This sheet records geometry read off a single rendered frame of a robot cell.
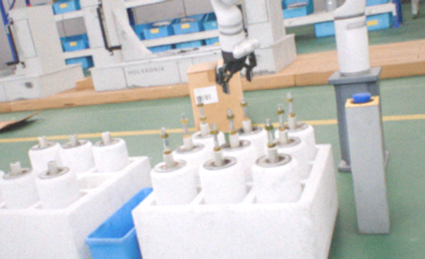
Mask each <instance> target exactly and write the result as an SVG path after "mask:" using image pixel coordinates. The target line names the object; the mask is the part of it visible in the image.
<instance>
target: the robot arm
mask: <svg viewBox="0 0 425 259"><path fill-rule="evenodd" d="M240 1H241V0H211V2H212V6H213V9H214V11H215V14H216V15H217V22H218V28H219V44H220V45H221V54H222V58H223V64H222V65H221V66H218V65H216V67H215V83H216V84H218V85H219V86H222V89H223V92H224V93H225V94H227V95H229V94H230V91H229V85H228V82H229V81H230V79H232V78H233V75H234V74H235V73H237V72H238V71H242V70H243V68H245V69H246V70H245V75H246V80H247V81H248V82H252V80H253V68H254V67H257V62H256V56H255V52H254V51H255V50H256V49H258V48H260V41H259V40H256V39H255V40H245V32H244V29H243V17H242V14H241V11H240V10H239V9H238V8H237V7H236V6H235V5H236V4H237V3H238V2H240ZM365 1H366V0H347V1H345V3H344V4H343V5H342V6H341V7H339V8H338V9H336V10H335V11H334V12H333V17H334V24H335V38H336V44H337V51H338V58H339V71H340V75H342V77H352V76H353V75H362V74H366V73H369V72H370V62H369V46H368V38H367V23H365ZM247 58H248V62H249V64H247V63H246V60H247ZM227 71H228V72H229V74H227ZM226 77H227V78H226ZM225 78H226V80H225Z"/></svg>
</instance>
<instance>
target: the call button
mask: <svg viewBox="0 0 425 259"><path fill-rule="evenodd" d="M370 98H371V94H370V93H368V92H361V93H357V94H354V95H353V96H352V99H353V100H354V102H357V103H362V102H367V101H369V99H370Z"/></svg>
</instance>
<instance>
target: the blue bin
mask: <svg viewBox="0 0 425 259"><path fill-rule="evenodd" d="M153 191H154V187H151V188H142V189H140V190H139V191H138V192H137V193H136V194H135V195H134V196H132V197H130V198H129V199H128V200H127V201H126V202H125V203H124V204H123V205H122V206H121V207H119V208H118V209H117V210H116V211H114V213H112V214H111V215H110V216H109V217H108V218H107V219H106V220H105V221H102V223H101V224H100V225H99V226H97V227H96V228H95V229H94V230H92V231H91V233H90V234H89V235H88V236H86V238H85V241H86V244H87V245H88V246H89V249H90V254H91V256H92V259H143V258H142V255H141V248H140V245H139V242H138V236H137V233H136V226H135V223H134V217H133V216H132V211H133V210H134V209H135V208H136V207H137V206H139V205H140V203H141V202H142V201H144V200H145V199H146V198H147V197H148V196H149V195H150V194H151V192H153Z"/></svg>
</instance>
